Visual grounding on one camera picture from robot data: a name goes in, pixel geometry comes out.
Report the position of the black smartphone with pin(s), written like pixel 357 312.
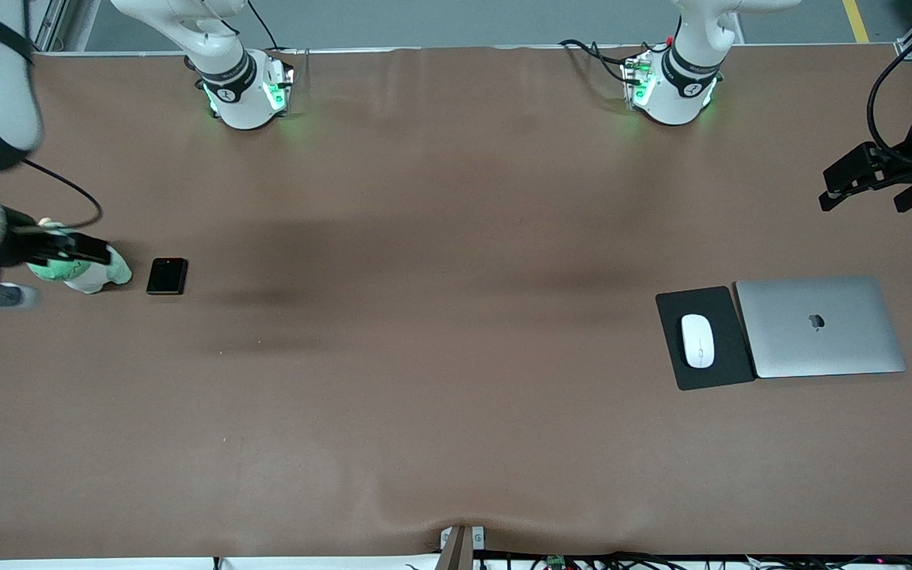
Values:
pixel 167 276

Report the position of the white computer mouse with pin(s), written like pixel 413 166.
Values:
pixel 697 340

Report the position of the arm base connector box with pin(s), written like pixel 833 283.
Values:
pixel 636 79
pixel 278 85

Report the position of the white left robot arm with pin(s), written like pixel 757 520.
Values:
pixel 685 79

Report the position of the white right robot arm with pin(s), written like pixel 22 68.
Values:
pixel 226 79

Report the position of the black mouse pad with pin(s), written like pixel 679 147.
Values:
pixel 670 317

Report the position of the green dinosaur plush toy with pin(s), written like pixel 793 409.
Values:
pixel 96 277

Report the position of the silver closed laptop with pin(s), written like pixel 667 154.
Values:
pixel 820 328

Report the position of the brown table cover mat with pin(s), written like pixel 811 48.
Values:
pixel 424 412

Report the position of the aluminium frame profile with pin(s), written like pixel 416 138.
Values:
pixel 48 24

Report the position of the metal bracket with brown post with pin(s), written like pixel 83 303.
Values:
pixel 460 550

